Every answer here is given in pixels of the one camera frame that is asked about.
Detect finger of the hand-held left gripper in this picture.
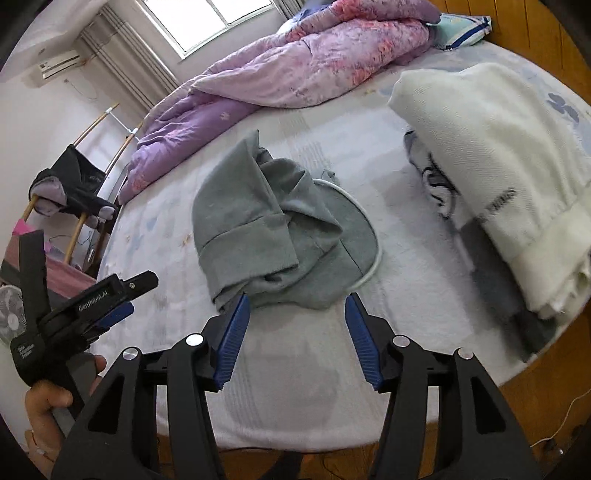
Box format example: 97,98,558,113
90,302,136,330
117,271,159,296

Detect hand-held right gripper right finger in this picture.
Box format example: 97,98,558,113
345,292,543,480

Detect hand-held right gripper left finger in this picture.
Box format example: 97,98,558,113
51,293,251,480

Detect grey zip hoodie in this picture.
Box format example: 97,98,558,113
191,130,384,311

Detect person's left forearm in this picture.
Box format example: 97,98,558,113
23,431,61,480

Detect person's left hand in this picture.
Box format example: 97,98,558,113
24,355,108,457

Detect white standing fan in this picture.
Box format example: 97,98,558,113
0,285,24,347

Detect pink grey striped blanket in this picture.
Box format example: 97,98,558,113
0,231,98,296

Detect wooden barre rack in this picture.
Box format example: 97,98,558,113
21,104,144,278

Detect wooden bed with mattress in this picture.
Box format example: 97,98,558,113
97,39,591,450

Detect black jacket grey lining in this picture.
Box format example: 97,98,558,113
28,144,122,227

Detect dark grey garment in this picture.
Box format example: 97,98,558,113
459,217,559,363

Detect black and white patterned garment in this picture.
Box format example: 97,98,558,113
403,129,458,220

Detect grey striped curtain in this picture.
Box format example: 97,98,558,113
78,4,181,125

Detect white air conditioner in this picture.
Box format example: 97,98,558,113
37,48,83,80

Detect folded white garment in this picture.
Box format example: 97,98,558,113
388,62,591,321

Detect purple floral quilt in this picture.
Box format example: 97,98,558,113
117,0,441,206

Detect white framed window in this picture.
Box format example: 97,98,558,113
139,0,289,58

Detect light blue floral pillow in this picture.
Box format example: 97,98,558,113
431,13,492,51

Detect black floor cable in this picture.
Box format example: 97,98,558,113
222,445,384,476

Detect white floor cable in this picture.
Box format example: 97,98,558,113
531,396,585,448

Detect wooden bed frame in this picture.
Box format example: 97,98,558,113
427,0,591,134

